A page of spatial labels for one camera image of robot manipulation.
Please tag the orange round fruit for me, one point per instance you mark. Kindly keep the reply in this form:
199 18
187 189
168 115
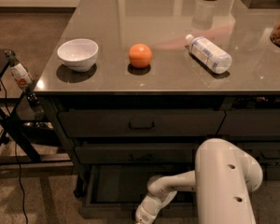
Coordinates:
140 55

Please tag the white ceramic bowl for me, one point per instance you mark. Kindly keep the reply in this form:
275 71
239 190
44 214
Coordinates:
78 54

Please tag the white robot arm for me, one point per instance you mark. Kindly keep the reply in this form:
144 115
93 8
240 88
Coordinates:
223 178

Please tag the black side table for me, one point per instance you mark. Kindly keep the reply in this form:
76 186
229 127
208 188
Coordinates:
14 127

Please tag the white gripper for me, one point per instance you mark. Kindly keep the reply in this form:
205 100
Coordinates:
144 216

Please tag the dark counter cabinet frame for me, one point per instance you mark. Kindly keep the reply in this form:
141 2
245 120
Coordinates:
56 102

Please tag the clear plastic water bottle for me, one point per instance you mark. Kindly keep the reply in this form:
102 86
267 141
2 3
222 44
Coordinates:
212 56

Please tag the glass bottle with label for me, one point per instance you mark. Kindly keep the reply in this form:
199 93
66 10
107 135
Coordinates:
18 71

